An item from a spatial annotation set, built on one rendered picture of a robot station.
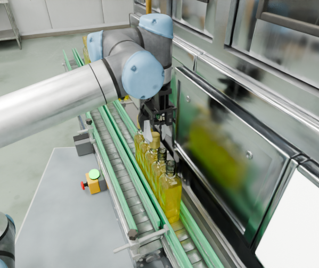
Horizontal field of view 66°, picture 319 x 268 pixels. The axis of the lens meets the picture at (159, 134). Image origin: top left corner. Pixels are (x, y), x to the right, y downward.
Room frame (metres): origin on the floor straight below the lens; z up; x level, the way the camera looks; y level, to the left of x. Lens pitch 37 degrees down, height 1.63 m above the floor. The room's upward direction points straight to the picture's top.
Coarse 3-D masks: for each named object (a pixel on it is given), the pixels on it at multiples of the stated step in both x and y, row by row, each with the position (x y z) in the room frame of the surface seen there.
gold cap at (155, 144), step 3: (153, 132) 0.61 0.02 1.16; (156, 132) 0.61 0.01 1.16; (153, 135) 0.60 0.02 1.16; (156, 135) 0.60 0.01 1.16; (159, 135) 0.60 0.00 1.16; (153, 138) 0.58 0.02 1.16; (156, 138) 0.59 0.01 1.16; (159, 138) 0.59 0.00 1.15; (153, 141) 0.59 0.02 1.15; (156, 141) 0.59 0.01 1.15; (159, 141) 0.59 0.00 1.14; (150, 144) 0.59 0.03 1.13; (153, 144) 0.58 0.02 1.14; (156, 144) 0.59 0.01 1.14; (159, 144) 0.59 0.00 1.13; (153, 147) 0.58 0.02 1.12; (156, 147) 0.58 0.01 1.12
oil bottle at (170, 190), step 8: (160, 176) 0.50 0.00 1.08; (176, 176) 0.49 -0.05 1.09; (160, 184) 0.49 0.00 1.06; (168, 184) 0.47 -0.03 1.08; (176, 184) 0.48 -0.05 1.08; (160, 192) 0.49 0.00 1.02; (168, 192) 0.46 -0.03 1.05; (176, 192) 0.47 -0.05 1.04; (160, 200) 0.49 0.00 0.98; (168, 200) 0.46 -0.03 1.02; (176, 200) 0.48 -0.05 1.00; (168, 208) 0.46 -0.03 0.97; (176, 208) 0.48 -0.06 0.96; (168, 216) 0.46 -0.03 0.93; (176, 216) 0.48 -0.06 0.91
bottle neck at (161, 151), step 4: (160, 148) 0.56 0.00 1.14; (164, 148) 0.56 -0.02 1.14; (160, 152) 0.56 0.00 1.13; (164, 152) 0.56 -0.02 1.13; (160, 156) 0.54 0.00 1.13; (164, 156) 0.54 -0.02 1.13; (160, 160) 0.54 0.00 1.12; (164, 160) 0.54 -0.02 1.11; (160, 164) 0.54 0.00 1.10; (164, 164) 0.54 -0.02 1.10
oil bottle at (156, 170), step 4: (156, 160) 0.56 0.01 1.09; (152, 164) 0.55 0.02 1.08; (156, 164) 0.54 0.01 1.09; (152, 168) 0.55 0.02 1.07; (156, 168) 0.53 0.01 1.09; (160, 168) 0.53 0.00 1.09; (164, 168) 0.53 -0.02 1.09; (152, 172) 0.55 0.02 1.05; (156, 172) 0.52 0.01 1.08; (160, 172) 0.52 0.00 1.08; (152, 176) 0.55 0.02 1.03; (156, 176) 0.52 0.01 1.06; (152, 180) 0.55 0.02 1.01; (156, 180) 0.52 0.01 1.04; (152, 184) 0.55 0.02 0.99; (156, 184) 0.52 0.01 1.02; (152, 188) 0.55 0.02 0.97; (156, 188) 0.52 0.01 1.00; (156, 192) 0.52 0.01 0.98; (156, 196) 0.52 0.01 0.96
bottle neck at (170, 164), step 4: (168, 160) 0.51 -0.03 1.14; (172, 160) 0.51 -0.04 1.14; (168, 164) 0.50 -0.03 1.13; (172, 164) 0.51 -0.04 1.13; (168, 168) 0.48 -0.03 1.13; (172, 168) 0.48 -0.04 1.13; (168, 172) 0.48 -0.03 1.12; (172, 172) 0.48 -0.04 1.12; (168, 176) 0.48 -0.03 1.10; (172, 176) 0.48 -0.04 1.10
